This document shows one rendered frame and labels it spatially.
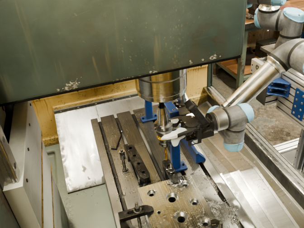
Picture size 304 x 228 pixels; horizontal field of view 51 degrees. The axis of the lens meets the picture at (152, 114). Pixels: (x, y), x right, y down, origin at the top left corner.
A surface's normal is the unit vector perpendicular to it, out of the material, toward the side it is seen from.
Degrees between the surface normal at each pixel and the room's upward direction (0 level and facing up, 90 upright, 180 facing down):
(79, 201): 0
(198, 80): 90
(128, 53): 90
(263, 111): 0
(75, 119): 24
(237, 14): 90
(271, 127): 0
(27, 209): 90
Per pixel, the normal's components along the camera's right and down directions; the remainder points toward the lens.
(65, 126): 0.05, -0.54
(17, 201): 0.29, 0.52
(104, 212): -0.07, -0.83
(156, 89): -0.19, 0.56
